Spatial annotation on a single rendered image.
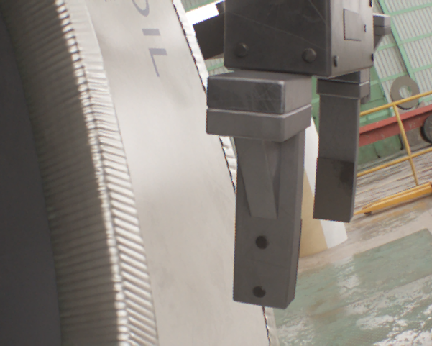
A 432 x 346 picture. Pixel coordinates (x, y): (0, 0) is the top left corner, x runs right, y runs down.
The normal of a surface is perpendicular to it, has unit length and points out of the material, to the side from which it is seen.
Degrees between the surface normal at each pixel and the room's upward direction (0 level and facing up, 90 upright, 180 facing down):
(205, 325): 90
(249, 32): 97
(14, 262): 68
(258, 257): 97
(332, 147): 97
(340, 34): 113
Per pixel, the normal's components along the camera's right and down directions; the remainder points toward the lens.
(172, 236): 0.92, -0.30
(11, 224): -0.32, -0.20
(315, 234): -0.16, 0.02
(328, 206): -0.40, 0.22
